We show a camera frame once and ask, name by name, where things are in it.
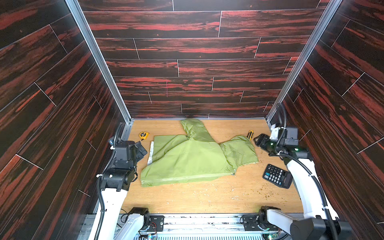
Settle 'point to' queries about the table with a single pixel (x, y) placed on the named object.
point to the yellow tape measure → (143, 135)
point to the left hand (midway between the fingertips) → (134, 149)
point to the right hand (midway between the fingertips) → (261, 140)
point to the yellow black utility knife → (250, 134)
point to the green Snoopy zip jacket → (196, 153)
